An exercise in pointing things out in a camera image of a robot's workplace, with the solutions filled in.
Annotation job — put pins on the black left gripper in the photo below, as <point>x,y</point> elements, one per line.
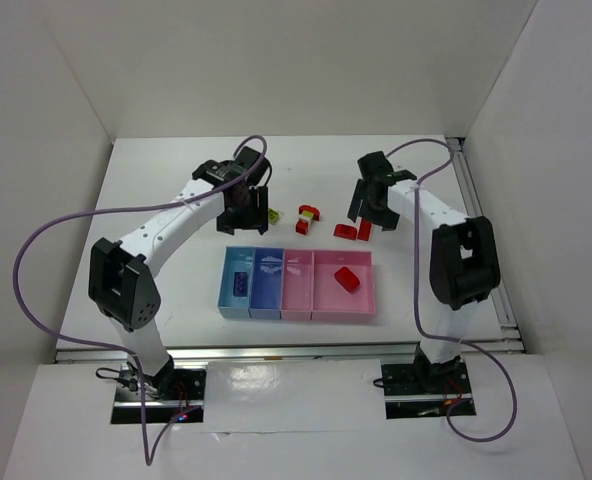
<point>246,216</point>

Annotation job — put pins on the aluminium rail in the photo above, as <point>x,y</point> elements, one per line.
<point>245,353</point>
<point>485,249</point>

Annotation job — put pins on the aluminium right rail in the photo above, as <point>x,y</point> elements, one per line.
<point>485,249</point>

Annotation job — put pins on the lime green lego brick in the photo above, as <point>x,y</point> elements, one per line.
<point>273,216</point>

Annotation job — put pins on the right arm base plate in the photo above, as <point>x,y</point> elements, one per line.
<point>406,397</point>

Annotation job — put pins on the wide pink container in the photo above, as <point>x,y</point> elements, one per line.
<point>331,303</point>

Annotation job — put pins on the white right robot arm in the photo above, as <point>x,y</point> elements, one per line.
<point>455,262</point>

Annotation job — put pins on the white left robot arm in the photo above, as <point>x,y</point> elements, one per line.
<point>122,274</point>

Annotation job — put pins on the red rectangular lego brick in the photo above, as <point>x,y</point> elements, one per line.
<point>364,231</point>

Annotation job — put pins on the purple lego brick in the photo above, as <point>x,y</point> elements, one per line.
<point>240,284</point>

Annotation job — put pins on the light blue container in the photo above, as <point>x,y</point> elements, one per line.
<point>236,258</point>

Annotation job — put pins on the narrow pink container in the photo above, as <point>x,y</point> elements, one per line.
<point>297,285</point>

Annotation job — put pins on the aluminium front rail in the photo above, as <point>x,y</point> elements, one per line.
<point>245,353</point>

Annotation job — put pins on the red green white lego stack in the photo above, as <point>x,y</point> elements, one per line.
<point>307,215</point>

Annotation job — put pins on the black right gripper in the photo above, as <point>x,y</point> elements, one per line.
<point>374,201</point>

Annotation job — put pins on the red rounded lego brick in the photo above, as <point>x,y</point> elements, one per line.
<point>347,279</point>

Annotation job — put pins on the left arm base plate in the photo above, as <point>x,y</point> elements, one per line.
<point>183,399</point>

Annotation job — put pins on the dark blue container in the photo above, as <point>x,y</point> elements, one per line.
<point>266,289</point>

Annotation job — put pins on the red curved lego brick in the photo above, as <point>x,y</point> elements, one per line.
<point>347,232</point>

